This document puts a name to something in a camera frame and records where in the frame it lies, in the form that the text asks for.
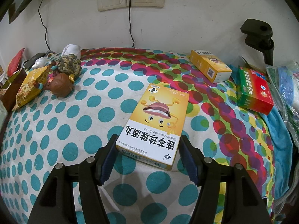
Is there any black clamp mount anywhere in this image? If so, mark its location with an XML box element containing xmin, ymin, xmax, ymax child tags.
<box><xmin>241</xmin><ymin>19</ymin><xmax>274</xmax><ymax>66</ymax></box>

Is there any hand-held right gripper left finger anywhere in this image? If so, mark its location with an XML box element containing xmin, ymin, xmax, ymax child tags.
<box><xmin>28</xmin><ymin>134</ymin><xmax>119</xmax><ymax>224</ymax></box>

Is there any white crumpled plastic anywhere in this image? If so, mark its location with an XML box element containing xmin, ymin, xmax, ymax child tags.
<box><xmin>33</xmin><ymin>57</ymin><xmax>47</xmax><ymax>69</ymax></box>

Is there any yellow snack bag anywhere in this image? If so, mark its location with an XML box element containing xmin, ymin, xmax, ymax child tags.
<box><xmin>12</xmin><ymin>64</ymin><xmax>55</xmax><ymax>111</ymax></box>

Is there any thin black charger cable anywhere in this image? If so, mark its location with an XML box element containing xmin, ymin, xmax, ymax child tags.
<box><xmin>128</xmin><ymin>0</ymin><xmax>135</xmax><ymax>47</ymax></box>

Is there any large yellow medicine box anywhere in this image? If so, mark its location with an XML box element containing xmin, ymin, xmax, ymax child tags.
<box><xmin>115</xmin><ymin>83</ymin><xmax>189</xmax><ymax>171</ymax></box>

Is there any polka dot tablecloth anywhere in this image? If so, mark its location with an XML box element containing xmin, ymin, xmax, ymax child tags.
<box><xmin>0</xmin><ymin>48</ymin><xmax>276</xmax><ymax>224</ymax></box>

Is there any brown toy figure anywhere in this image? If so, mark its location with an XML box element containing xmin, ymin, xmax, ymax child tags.
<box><xmin>44</xmin><ymin>72</ymin><xmax>75</xmax><ymax>97</ymax></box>

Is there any braided rope ball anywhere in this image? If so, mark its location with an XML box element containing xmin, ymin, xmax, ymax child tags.
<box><xmin>57</xmin><ymin>54</ymin><xmax>82</xmax><ymax>75</ymax></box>

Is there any black flat device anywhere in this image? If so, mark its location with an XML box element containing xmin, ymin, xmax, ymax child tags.
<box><xmin>23</xmin><ymin>52</ymin><xmax>45</xmax><ymax>66</ymax></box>

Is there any blue cloth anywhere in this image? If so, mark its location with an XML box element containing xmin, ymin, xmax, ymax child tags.
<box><xmin>265</xmin><ymin>107</ymin><xmax>296</xmax><ymax>199</ymax></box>

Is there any long black cable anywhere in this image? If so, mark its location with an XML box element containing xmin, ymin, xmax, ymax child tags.
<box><xmin>38</xmin><ymin>0</ymin><xmax>50</xmax><ymax>51</ymax></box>

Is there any red bag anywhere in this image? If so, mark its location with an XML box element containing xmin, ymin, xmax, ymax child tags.
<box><xmin>7</xmin><ymin>49</ymin><xmax>25</xmax><ymax>75</ymax></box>

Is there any clear plastic bag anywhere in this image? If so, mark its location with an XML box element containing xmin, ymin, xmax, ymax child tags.
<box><xmin>266</xmin><ymin>62</ymin><xmax>299</xmax><ymax>145</ymax></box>

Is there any small yellow medicine box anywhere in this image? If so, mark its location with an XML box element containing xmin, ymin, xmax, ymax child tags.
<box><xmin>190</xmin><ymin>49</ymin><xmax>232</xmax><ymax>84</ymax></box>

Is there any green red medicine box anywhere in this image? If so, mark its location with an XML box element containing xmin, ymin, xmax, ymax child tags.
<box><xmin>237</xmin><ymin>66</ymin><xmax>274</xmax><ymax>115</ymax></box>

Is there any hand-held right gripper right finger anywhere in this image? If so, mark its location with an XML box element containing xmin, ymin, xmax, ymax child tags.
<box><xmin>181</xmin><ymin>135</ymin><xmax>272</xmax><ymax>224</ymax></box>

